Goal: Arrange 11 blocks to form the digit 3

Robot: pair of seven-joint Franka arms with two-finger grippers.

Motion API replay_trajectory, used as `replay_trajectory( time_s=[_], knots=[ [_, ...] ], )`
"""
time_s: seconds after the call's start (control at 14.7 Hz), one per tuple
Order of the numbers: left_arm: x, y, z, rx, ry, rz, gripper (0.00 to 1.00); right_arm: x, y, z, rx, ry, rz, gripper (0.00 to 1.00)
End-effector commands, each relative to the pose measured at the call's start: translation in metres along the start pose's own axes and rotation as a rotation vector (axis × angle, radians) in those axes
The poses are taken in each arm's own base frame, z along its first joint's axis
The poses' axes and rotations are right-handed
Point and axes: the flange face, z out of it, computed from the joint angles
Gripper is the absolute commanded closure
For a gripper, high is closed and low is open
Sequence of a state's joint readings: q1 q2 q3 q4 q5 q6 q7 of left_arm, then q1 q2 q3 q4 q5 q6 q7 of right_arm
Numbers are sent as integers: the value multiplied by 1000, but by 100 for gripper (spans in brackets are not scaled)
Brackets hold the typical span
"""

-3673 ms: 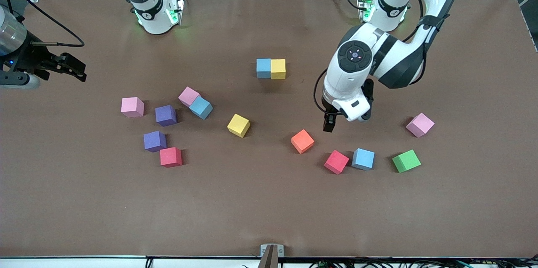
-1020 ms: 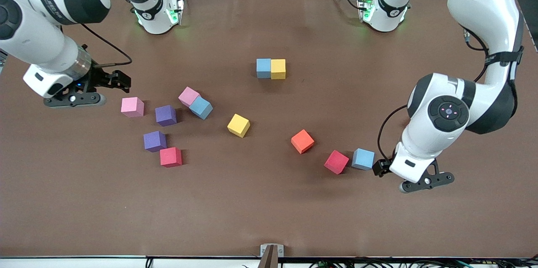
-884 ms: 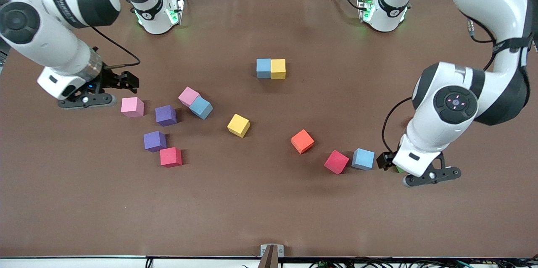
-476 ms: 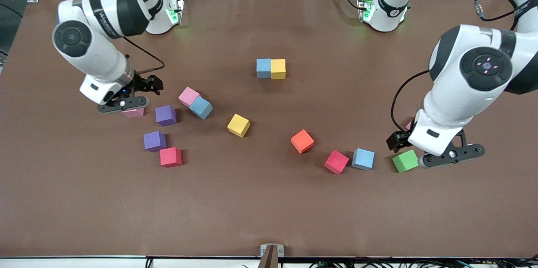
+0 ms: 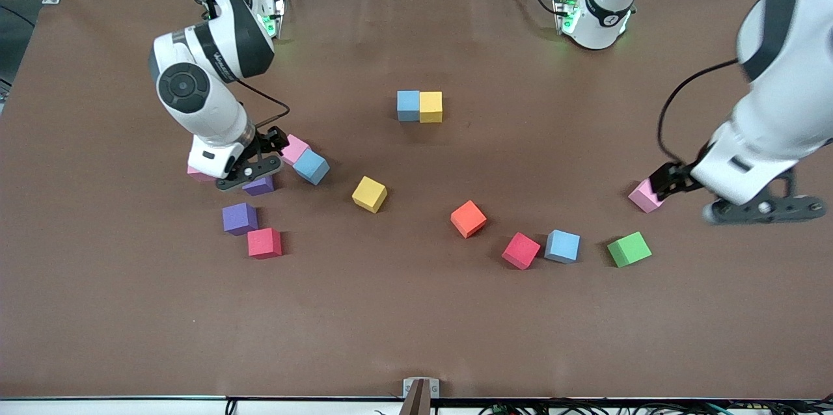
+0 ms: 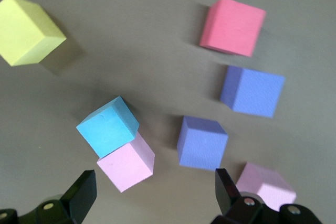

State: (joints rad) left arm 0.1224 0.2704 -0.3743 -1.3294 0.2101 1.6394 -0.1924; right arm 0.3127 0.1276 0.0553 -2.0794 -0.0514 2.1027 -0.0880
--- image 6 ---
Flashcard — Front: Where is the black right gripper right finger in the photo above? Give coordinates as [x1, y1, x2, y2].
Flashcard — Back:
[212, 168, 266, 224]

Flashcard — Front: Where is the red foam cube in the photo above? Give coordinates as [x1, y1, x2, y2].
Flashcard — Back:
[199, 0, 267, 57]

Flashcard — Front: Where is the yellow foam cube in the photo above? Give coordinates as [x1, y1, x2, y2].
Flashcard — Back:
[0, 0, 67, 67]

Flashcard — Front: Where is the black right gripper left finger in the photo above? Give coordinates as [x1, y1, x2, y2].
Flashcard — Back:
[35, 169, 98, 224]

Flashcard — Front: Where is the pink foam cube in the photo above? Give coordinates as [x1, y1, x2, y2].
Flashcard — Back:
[96, 132, 155, 193]
[236, 162, 297, 211]

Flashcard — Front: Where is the blue foam cube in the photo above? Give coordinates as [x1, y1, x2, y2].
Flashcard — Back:
[76, 95, 140, 158]

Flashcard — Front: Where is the purple foam cube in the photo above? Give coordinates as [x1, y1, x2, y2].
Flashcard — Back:
[177, 115, 228, 171]
[219, 66, 286, 119]

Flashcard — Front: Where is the brown table mat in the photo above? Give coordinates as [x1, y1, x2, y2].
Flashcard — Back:
[0, 0, 336, 224]

